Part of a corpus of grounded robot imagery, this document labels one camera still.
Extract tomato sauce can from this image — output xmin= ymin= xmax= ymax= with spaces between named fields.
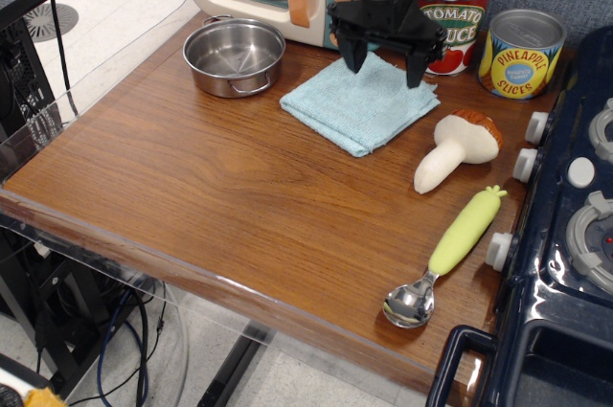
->
xmin=420 ymin=0 xmax=489 ymax=75

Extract dark blue toy stove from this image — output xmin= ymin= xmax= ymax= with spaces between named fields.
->
xmin=427 ymin=27 xmax=612 ymax=406

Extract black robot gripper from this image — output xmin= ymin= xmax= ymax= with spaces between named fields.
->
xmin=327 ymin=0 xmax=446 ymax=88

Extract stainless steel pot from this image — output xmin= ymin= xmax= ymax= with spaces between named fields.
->
xmin=183 ymin=15 xmax=286 ymax=99

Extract pineapple slices can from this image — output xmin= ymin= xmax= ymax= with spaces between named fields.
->
xmin=478 ymin=9 xmax=566 ymax=101

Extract blue floor cable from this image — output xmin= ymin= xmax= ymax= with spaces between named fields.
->
xmin=95 ymin=287 xmax=150 ymax=407

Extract green handled metal spoon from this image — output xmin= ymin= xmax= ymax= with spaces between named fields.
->
xmin=382 ymin=185 xmax=508 ymax=328

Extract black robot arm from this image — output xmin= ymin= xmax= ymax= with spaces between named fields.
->
xmin=328 ymin=0 xmax=447 ymax=88

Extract black table leg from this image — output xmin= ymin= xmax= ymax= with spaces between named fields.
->
xmin=196 ymin=325 xmax=269 ymax=407

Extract light blue cloth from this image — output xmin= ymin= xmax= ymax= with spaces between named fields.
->
xmin=280 ymin=52 xmax=440 ymax=158

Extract round floor vent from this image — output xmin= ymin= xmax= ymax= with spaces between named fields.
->
xmin=24 ymin=3 xmax=79 ymax=38

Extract plush toy mushroom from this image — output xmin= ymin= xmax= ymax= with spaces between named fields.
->
xmin=414 ymin=109 xmax=504 ymax=194

